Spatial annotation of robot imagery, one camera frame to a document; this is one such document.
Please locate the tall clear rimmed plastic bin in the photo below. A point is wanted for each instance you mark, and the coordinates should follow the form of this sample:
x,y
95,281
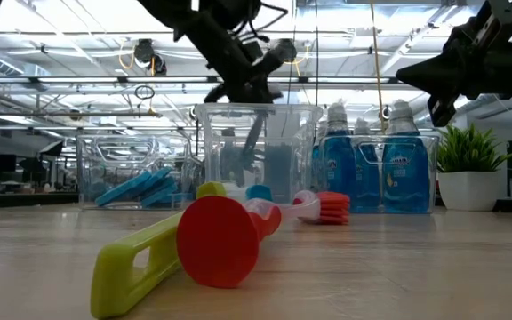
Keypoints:
x,y
220,115

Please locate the blue dish soap bottle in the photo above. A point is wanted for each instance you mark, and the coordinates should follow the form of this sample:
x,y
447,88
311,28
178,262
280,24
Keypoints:
x,y
338,164
317,169
405,169

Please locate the black overhead camera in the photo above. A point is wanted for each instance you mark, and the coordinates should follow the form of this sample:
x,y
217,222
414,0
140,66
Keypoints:
x,y
147,51

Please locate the artificial plant in white pot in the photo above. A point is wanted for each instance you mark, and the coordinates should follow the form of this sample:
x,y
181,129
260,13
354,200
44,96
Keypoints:
x,y
469,178

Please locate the grey dish brush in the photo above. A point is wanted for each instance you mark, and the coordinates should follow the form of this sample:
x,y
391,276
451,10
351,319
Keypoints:
x,y
254,133

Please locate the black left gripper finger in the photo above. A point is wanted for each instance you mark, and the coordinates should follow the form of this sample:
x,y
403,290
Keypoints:
x,y
216,94
260,93

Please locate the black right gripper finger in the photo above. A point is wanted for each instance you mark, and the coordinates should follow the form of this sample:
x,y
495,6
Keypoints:
x,y
442,109
434,73

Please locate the yellow-green dish brush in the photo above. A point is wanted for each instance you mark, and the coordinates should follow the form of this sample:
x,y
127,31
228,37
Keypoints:
x,y
122,266

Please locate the red dish brush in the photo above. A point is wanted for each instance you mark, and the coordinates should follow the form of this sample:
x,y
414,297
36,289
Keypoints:
x,y
218,242

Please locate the low clear plastic bin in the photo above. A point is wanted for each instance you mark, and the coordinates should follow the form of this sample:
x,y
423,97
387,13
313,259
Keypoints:
x,y
434,178
87,178

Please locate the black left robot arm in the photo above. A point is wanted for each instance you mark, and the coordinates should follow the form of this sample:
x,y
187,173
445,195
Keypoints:
x,y
162,6

